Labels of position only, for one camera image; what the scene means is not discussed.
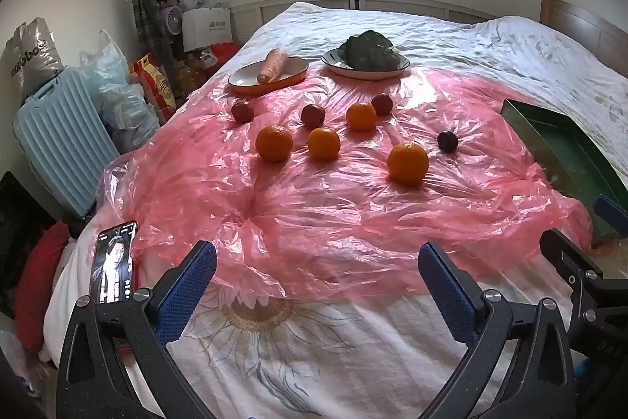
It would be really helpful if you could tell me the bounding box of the orange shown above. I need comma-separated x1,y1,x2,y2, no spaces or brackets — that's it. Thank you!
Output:
307,126,341,161
255,124,294,163
386,142,429,185
345,101,378,131

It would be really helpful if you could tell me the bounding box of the light blue suitcase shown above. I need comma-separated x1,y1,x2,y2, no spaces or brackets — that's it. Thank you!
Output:
13,66,121,220

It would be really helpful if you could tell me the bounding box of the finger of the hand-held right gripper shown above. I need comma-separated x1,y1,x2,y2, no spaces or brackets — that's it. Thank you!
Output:
593,196,628,228
540,227,604,302

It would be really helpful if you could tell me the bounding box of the brown wooden headboard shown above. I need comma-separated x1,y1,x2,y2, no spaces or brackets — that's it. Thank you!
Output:
540,0,628,73

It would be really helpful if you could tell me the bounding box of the green box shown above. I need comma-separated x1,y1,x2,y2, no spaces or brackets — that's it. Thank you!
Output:
500,98,628,248

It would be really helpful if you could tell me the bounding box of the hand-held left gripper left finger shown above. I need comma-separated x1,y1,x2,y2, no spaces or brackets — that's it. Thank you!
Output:
55,241,218,419

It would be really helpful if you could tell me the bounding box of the white cardboard box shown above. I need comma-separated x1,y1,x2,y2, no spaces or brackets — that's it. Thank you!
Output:
183,7,234,53

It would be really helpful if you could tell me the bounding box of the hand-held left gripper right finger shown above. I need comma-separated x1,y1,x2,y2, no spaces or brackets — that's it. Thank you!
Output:
418,241,577,419

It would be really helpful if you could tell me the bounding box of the orange-rimmed oval plate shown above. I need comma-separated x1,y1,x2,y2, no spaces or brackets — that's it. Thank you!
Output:
228,57,310,96

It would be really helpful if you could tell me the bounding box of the pink plastic sheet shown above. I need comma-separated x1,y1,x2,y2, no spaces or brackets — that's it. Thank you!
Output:
95,68,597,302

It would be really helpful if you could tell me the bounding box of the red cloth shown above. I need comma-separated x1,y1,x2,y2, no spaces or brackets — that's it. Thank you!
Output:
14,221,72,351

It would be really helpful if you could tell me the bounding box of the smartphone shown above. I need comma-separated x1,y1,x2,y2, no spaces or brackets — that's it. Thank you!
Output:
89,220,139,306

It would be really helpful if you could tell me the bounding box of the grey printed sack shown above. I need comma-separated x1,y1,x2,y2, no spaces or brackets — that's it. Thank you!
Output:
0,17,64,106

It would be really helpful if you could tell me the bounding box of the pale blue plastic bag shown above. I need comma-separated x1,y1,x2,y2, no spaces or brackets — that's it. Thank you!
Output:
80,29,132,93

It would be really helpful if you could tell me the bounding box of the white blue-rimmed plate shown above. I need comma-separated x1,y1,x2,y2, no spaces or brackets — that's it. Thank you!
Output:
321,47,410,80

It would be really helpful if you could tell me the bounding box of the green leafy vegetable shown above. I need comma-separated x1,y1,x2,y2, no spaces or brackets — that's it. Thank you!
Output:
338,29,399,71

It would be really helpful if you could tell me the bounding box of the white plastic bag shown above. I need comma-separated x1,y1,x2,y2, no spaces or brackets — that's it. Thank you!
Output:
100,82,162,152

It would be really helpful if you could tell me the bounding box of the carrot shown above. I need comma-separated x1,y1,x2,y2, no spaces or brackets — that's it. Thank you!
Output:
256,48,289,85

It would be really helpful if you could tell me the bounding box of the cooking oil bottle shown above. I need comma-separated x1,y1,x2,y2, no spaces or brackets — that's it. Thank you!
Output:
175,58,207,98

